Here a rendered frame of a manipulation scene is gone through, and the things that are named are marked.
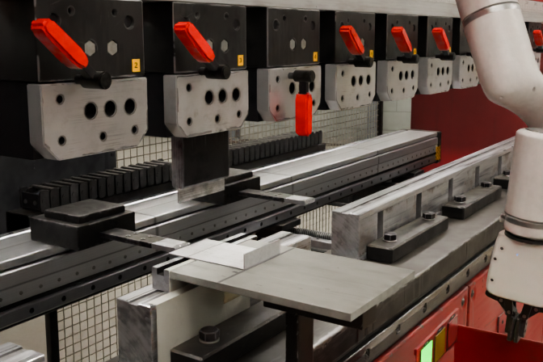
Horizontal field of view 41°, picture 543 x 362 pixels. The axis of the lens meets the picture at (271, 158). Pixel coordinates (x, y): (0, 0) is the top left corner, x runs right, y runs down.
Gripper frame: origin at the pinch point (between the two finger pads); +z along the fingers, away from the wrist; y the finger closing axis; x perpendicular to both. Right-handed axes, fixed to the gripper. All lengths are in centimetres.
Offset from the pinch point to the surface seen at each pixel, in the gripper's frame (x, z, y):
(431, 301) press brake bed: 15.2, 6.0, -18.8
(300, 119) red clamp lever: -20.0, -30.7, -30.7
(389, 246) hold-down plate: 12.3, -3.7, -27.3
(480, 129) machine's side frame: 181, -3, -59
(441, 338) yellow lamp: -4.7, 3.3, -10.2
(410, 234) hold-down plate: 22.1, -3.8, -26.8
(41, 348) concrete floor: 81, 102, -202
